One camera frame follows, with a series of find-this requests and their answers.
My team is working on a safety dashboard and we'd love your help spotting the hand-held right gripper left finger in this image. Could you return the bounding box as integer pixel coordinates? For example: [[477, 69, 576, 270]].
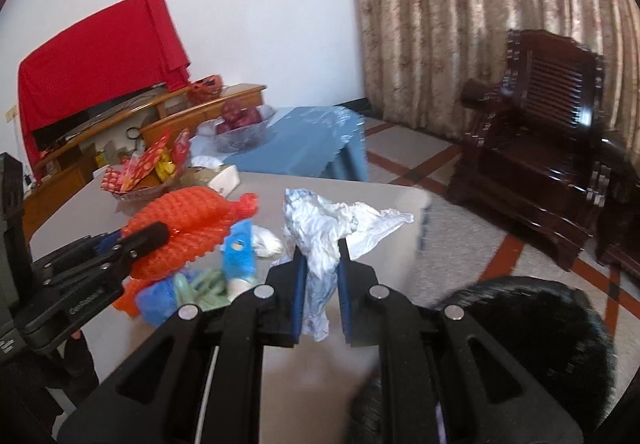
[[57, 246, 308, 444]]

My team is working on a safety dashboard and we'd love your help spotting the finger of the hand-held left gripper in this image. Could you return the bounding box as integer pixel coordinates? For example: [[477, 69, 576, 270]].
[[31, 222, 171, 287], [65, 234, 123, 257]]

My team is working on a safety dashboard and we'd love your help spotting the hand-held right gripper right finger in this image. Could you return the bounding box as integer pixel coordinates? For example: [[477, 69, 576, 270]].
[[337, 238, 586, 444]]

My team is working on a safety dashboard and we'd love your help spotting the orange foam fruit net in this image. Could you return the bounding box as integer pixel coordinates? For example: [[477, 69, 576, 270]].
[[111, 188, 261, 319]]

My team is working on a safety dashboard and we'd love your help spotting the white plastic wrapper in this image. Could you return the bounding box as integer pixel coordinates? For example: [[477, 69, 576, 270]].
[[282, 188, 416, 342]]

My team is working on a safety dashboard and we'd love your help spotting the blue snack packet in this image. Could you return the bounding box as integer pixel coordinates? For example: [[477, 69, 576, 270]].
[[220, 220, 258, 297]]

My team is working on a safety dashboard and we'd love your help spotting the green wrapper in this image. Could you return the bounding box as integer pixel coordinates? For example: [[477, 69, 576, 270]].
[[175, 269, 231, 312]]

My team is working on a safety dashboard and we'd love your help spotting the trash bin with black liner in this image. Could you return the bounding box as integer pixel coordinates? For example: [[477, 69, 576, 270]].
[[350, 275, 618, 444]]

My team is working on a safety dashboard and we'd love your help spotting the person's left forearm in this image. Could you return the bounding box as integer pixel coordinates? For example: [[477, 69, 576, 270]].
[[0, 333, 101, 430]]

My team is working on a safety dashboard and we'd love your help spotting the white tissue box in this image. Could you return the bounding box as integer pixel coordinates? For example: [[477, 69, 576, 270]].
[[180, 165, 241, 197]]

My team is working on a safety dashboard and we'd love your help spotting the wooden television cabinet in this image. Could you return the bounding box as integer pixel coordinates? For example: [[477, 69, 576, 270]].
[[22, 84, 268, 239]]

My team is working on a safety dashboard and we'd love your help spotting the black television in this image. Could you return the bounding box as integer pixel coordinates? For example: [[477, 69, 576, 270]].
[[30, 82, 168, 152]]

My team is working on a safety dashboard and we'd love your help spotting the glass fruit bowl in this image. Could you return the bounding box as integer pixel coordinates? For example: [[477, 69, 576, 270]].
[[200, 116, 271, 152]]

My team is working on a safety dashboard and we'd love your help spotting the blue tablecloth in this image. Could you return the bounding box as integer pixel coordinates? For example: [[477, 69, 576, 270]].
[[192, 106, 368, 182]]

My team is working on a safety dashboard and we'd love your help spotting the red plastic bag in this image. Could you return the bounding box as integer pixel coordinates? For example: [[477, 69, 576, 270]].
[[186, 75, 224, 104]]

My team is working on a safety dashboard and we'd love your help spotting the red cloth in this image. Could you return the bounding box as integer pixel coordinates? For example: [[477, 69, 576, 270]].
[[17, 0, 192, 172]]

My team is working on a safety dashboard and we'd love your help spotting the dark wooden armchair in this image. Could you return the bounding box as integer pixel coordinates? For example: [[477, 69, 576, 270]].
[[445, 28, 613, 272]]

